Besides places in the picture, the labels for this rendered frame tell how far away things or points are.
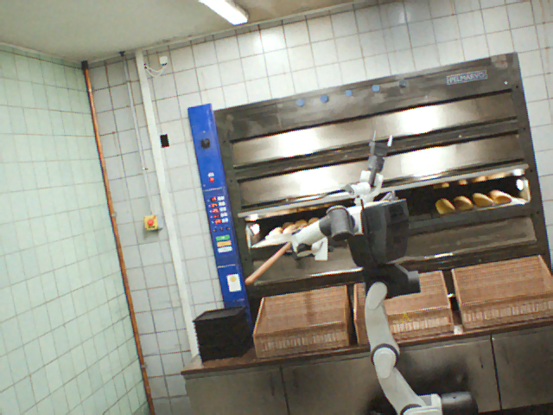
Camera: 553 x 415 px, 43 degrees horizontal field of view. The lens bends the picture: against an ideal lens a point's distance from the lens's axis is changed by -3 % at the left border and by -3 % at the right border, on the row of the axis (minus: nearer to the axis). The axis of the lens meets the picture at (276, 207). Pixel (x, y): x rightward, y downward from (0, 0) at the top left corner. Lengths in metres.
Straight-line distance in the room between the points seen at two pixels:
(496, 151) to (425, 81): 0.61
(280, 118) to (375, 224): 1.35
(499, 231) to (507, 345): 0.80
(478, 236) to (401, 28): 1.37
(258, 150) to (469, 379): 1.90
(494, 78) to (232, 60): 1.65
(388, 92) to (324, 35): 0.54
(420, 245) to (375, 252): 1.05
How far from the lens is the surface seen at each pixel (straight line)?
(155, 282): 4.88
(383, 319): 3.68
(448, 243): 4.56
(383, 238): 3.49
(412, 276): 3.65
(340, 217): 3.45
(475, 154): 4.53
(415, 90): 4.54
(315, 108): 4.56
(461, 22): 4.59
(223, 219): 4.64
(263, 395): 4.29
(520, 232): 4.60
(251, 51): 4.65
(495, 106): 4.55
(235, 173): 4.64
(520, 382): 4.23
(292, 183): 4.57
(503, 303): 4.15
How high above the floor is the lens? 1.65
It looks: 3 degrees down
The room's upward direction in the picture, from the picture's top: 10 degrees counter-clockwise
